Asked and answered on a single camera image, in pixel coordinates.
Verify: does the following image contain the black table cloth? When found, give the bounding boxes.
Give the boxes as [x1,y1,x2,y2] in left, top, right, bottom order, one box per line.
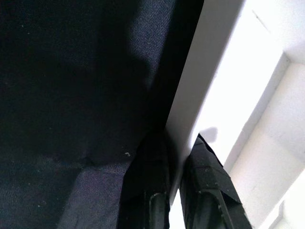
[0,0,205,229]

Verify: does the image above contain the white plastic children table top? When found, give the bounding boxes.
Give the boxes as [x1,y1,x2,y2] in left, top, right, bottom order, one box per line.
[164,0,305,229]

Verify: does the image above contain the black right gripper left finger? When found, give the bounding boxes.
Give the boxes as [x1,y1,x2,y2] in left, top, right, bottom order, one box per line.
[118,130,171,229]

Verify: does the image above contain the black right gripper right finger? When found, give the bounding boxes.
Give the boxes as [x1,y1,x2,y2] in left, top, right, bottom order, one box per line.
[180,133,252,229]

